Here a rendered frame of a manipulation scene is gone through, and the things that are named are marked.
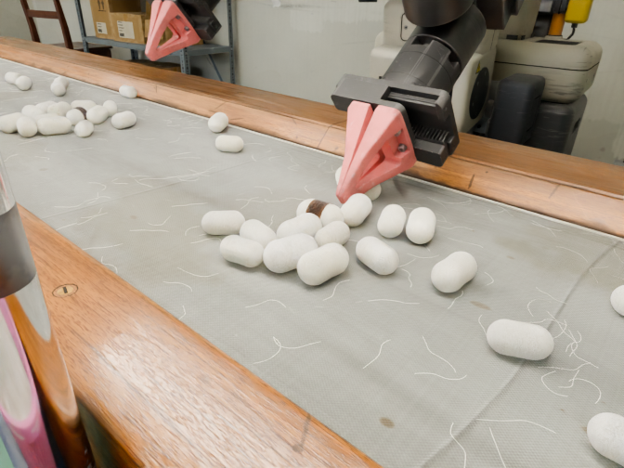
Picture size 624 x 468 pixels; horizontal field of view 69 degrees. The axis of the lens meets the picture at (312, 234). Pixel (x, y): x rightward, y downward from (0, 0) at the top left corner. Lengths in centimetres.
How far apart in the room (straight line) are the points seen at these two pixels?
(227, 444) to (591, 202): 35
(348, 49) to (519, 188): 238
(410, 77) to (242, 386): 29
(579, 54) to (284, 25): 210
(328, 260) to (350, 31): 252
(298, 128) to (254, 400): 42
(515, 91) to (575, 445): 91
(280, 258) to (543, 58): 101
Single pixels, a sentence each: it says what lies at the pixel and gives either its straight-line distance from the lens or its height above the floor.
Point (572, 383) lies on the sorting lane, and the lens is 26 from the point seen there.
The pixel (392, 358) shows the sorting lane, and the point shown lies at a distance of 24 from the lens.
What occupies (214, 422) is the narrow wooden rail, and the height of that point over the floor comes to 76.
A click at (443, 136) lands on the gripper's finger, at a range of 40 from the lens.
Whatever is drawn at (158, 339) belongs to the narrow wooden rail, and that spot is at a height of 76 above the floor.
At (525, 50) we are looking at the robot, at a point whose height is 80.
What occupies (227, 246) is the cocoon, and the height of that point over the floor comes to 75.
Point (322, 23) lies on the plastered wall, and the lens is 287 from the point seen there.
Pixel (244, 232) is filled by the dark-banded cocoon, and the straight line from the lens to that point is 32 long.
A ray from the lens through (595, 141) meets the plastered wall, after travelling 242.
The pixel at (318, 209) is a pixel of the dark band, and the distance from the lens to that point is 34.
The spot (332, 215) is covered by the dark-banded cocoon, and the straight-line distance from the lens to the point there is 33.
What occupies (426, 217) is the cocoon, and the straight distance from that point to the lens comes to 34.
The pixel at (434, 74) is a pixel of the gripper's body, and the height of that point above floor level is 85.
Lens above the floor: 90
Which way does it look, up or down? 28 degrees down
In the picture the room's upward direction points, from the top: 2 degrees clockwise
